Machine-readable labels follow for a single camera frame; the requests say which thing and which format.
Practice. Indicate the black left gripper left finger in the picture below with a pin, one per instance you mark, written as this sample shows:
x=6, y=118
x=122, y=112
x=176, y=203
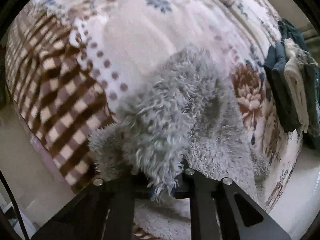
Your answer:
x=103, y=210

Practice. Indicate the floral fleece blanket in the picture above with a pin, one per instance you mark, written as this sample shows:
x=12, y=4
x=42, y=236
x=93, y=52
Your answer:
x=70, y=62

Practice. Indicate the grey fluffy pants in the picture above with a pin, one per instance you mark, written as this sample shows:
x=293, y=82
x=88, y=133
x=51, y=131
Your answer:
x=186, y=110

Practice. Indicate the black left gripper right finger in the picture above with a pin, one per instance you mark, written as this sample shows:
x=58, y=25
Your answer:
x=220, y=209

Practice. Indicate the dark green folded garment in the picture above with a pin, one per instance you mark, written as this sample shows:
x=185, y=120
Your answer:
x=274, y=67

